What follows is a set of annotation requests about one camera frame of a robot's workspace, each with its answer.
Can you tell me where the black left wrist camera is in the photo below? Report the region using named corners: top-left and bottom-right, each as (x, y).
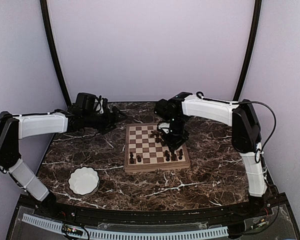
top-left (75, 92), bottom-right (97, 111)

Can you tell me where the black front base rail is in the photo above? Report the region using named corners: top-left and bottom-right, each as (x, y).
top-left (17, 193), bottom-right (288, 230)

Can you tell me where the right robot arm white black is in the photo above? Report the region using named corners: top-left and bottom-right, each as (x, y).
top-left (154, 91), bottom-right (268, 217)

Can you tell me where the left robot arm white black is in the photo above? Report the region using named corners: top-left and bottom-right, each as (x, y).
top-left (0, 106), bottom-right (127, 218)

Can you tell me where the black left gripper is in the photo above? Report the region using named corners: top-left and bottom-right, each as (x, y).
top-left (83, 106), bottom-right (128, 135)

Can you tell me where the white fluted ceramic bowl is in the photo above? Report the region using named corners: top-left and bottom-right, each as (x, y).
top-left (68, 166), bottom-right (100, 196)

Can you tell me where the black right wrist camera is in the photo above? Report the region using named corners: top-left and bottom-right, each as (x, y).
top-left (153, 99), bottom-right (171, 119)

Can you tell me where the wooden chess board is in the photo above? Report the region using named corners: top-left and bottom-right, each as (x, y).
top-left (124, 123), bottom-right (191, 173)

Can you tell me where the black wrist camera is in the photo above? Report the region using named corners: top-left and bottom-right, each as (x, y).
top-left (153, 99), bottom-right (171, 119)
top-left (75, 92), bottom-right (97, 111)

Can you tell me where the black right frame post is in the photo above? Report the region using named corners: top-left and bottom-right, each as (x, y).
top-left (232, 0), bottom-right (262, 101)

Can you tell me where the black frame post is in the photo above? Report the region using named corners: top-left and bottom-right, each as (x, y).
top-left (232, 0), bottom-right (262, 101)
top-left (39, 0), bottom-right (72, 107)

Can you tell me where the black left frame post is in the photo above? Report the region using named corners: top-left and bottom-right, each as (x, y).
top-left (39, 0), bottom-right (72, 107)

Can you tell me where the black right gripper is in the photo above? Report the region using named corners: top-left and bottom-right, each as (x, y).
top-left (161, 115), bottom-right (190, 152)

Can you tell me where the grey slotted cable duct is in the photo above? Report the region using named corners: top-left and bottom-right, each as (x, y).
top-left (21, 213), bottom-right (229, 240)

